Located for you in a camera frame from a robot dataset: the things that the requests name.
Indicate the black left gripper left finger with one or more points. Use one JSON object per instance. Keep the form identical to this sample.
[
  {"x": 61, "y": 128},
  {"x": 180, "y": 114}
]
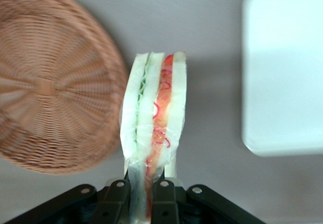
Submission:
[{"x": 111, "y": 203}]

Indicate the round brown wicker basket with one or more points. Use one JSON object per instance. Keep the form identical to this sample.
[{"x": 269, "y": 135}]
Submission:
[{"x": 50, "y": 82}]

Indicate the triangle sandwich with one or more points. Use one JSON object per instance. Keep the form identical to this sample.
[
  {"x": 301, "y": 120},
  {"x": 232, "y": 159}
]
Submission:
[{"x": 154, "y": 108}]

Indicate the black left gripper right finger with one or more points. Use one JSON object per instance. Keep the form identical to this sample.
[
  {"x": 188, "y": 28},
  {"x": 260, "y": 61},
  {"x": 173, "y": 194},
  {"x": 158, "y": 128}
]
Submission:
[{"x": 166, "y": 203}]

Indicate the beige rectangular tray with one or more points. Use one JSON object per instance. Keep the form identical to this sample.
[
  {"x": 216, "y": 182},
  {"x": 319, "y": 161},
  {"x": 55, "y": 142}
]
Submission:
[{"x": 282, "y": 70}]

